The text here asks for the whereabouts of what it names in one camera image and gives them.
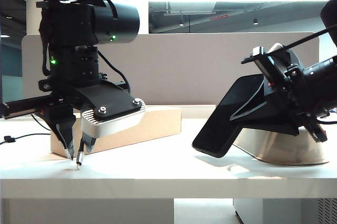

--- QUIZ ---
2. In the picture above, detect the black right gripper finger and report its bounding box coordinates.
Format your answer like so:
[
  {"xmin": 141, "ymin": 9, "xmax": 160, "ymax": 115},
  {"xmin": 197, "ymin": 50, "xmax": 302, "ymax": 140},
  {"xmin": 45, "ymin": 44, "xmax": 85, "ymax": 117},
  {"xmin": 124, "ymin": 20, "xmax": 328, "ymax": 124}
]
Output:
[
  {"xmin": 237, "ymin": 102, "xmax": 304, "ymax": 136},
  {"xmin": 230, "ymin": 76, "xmax": 273, "ymax": 121}
]

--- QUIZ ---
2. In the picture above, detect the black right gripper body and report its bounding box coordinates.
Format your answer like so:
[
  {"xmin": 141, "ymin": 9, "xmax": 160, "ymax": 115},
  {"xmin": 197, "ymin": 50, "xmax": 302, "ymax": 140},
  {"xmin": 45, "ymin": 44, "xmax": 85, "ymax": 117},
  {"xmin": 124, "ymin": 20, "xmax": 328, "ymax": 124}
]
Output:
[{"xmin": 241, "ymin": 46, "xmax": 329, "ymax": 144}]

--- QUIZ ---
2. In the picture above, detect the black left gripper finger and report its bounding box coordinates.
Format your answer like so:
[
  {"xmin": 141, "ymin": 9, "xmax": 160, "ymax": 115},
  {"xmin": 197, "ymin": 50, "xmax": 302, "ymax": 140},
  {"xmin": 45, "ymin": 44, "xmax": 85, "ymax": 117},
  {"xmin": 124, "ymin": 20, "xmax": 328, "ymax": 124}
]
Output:
[
  {"xmin": 78, "ymin": 128, "xmax": 97, "ymax": 154},
  {"xmin": 41, "ymin": 105, "xmax": 77, "ymax": 161}
]

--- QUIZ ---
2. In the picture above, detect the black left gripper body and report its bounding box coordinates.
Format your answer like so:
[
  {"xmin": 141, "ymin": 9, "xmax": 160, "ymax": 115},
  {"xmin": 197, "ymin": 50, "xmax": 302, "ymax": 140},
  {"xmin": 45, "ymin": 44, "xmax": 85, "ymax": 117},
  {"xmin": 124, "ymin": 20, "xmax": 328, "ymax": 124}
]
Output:
[{"xmin": 1, "ymin": 72, "xmax": 106, "ymax": 119}]

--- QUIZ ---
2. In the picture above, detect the black braided charging cable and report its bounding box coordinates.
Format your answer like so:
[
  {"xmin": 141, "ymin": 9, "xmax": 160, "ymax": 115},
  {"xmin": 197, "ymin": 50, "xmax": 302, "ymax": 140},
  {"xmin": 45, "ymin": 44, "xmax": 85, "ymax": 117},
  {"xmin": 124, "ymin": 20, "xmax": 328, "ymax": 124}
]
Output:
[{"xmin": 0, "ymin": 113, "xmax": 86, "ymax": 170}]

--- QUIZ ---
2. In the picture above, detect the black smartphone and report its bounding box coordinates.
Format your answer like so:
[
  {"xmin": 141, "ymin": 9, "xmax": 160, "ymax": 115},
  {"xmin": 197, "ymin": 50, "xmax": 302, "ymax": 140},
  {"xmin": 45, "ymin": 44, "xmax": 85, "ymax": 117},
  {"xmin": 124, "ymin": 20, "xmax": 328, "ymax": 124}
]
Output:
[{"xmin": 191, "ymin": 73, "xmax": 265, "ymax": 159}]

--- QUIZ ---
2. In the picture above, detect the upturned beige pulp tray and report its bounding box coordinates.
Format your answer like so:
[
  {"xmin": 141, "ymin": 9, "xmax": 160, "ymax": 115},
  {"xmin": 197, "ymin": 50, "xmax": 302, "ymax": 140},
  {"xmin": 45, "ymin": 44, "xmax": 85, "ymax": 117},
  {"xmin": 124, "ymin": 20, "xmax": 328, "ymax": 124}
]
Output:
[{"xmin": 232, "ymin": 126, "xmax": 331, "ymax": 166}]

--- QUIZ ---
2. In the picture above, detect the white under-desk panel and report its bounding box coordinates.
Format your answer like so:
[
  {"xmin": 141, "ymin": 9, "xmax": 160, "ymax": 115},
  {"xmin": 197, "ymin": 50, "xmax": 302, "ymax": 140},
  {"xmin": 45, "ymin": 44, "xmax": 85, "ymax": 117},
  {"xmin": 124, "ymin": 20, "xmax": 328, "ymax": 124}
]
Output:
[{"xmin": 2, "ymin": 198, "xmax": 175, "ymax": 224}]

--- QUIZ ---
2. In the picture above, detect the long brown cardboard box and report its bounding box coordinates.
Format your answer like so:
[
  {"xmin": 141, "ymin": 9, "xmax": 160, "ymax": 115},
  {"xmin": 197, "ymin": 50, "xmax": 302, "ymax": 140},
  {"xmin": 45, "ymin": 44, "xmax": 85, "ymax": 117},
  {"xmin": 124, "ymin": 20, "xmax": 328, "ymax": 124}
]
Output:
[{"xmin": 49, "ymin": 106, "xmax": 182, "ymax": 157}]

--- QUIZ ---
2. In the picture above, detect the grey felt desk divider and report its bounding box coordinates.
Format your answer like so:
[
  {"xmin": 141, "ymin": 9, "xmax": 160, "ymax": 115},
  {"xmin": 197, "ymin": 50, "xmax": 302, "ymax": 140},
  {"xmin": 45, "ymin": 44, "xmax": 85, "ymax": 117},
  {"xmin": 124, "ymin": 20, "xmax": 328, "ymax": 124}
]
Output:
[{"xmin": 21, "ymin": 32, "xmax": 320, "ymax": 107}]

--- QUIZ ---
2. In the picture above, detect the beige round pillar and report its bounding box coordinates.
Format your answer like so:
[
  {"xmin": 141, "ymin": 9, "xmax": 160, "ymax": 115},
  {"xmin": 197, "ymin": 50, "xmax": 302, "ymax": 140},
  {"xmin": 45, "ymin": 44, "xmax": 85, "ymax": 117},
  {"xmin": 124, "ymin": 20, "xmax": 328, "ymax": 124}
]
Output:
[{"xmin": 26, "ymin": 0, "xmax": 44, "ymax": 36}]

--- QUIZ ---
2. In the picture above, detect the white under-desk cabinet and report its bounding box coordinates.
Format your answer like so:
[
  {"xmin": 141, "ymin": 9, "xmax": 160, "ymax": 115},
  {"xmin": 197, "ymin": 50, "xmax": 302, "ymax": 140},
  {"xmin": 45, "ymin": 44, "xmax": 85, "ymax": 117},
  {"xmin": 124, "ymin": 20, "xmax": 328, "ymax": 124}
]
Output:
[{"xmin": 233, "ymin": 198, "xmax": 337, "ymax": 224}]

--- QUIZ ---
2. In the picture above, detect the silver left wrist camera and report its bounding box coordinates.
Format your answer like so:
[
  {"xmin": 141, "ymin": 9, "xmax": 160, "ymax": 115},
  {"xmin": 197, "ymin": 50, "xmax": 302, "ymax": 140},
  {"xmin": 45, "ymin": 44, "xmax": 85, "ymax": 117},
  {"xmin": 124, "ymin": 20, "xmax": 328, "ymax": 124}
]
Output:
[{"xmin": 76, "ymin": 80, "xmax": 147, "ymax": 140}]

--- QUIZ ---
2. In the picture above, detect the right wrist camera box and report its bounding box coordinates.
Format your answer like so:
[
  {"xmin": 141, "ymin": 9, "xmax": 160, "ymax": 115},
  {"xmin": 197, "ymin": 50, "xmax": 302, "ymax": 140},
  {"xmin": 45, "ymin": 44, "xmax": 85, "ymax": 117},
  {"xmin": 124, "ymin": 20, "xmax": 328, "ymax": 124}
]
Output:
[{"xmin": 268, "ymin": 42, "xmax": 306, "ymax": 77}]

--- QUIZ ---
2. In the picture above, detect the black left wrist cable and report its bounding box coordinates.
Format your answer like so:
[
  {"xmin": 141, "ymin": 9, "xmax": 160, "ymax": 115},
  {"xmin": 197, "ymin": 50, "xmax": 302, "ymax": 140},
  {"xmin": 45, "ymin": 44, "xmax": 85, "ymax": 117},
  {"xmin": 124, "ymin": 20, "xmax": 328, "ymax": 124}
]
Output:
[{"xmin": 97, "ymin": 49, "xmax": 132, "ymax": 96}]

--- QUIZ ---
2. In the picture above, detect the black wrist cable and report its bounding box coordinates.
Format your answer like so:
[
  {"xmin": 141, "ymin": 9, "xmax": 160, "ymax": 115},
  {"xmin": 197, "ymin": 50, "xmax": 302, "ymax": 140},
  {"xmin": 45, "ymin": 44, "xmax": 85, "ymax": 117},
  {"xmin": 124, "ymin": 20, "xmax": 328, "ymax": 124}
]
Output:
[
  {"xmin": 241, "ymin": 23, "xmax": 337, "ymax": 65},
  {"xmin": 97, "ymin": 49, "xmax": 132, "ymax": 96}
]

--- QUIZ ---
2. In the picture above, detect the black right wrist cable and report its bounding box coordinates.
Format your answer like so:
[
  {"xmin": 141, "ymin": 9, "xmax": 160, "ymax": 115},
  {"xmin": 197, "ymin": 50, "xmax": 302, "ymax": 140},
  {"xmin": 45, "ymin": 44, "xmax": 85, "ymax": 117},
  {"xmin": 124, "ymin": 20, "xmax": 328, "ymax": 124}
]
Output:
[{"xmin": 241, "ymin": 23, "xmax": 337, "ymax": 65}]

